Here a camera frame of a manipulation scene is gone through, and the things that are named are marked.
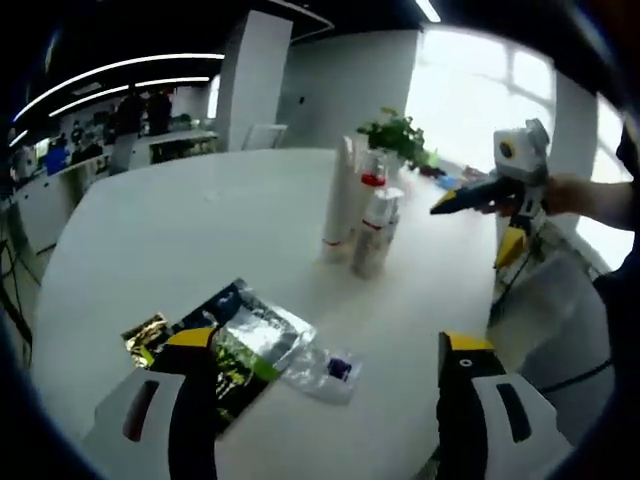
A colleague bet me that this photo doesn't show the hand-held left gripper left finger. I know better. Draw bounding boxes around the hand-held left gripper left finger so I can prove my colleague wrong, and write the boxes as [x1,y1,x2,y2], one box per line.
[82,327,221,480]

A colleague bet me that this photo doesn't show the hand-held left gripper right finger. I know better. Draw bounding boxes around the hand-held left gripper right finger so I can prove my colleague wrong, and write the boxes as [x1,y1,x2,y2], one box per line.
[435,329,574,480]

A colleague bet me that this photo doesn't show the gold skincare sachet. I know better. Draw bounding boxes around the gold skincare sachet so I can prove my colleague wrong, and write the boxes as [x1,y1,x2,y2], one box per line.
[121,312,172,370]

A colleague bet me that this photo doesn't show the green black skincare sachet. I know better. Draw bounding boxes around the green black skincare sachet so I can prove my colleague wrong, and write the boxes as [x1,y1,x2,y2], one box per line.
[149,278,320,437]

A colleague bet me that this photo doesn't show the red collar pump skincare bottle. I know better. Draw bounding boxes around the red collar pump skincare bottle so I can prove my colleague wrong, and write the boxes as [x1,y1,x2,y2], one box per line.
[358,152,394,226]

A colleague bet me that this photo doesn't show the clear cap skincare bottle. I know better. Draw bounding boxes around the clear cap skincare bottle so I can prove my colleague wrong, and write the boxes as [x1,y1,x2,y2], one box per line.
[351,187,405,280]

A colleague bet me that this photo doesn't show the small clear plastic bag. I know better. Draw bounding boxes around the small clear plastic bag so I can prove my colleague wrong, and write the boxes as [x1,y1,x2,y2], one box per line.
[278,344,365,407]

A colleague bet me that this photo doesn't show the tall white skincare tube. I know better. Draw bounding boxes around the tall white skincare tube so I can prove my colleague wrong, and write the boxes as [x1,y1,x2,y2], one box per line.
[321,134,372,265]

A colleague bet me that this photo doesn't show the blue storage box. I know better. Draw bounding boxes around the blue storage box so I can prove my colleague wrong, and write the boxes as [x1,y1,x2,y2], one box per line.
[46,146,70,175]

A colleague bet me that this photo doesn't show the person's right hand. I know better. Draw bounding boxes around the person's right hand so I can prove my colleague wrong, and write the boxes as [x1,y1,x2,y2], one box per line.
[543,172,586,218]

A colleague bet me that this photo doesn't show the grey white office chair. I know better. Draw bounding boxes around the grey white office chair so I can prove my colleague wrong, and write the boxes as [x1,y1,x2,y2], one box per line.
[492,247,614,441]

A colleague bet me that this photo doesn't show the potted green plant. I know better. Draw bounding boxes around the potted green plant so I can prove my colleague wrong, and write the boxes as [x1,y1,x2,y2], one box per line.
[356,106,432,170]

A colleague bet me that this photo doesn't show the white office desk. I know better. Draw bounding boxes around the white office desk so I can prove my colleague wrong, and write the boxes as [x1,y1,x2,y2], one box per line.
[17,152,114,251]
[148,130,221,165]

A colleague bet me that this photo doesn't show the light grey office chair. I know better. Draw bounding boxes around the light grey office chair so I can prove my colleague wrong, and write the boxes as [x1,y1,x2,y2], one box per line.
[108,134,140,175]

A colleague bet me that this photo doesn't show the black cable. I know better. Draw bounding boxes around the black cable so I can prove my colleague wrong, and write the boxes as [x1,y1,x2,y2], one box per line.
[542,358,615,394]

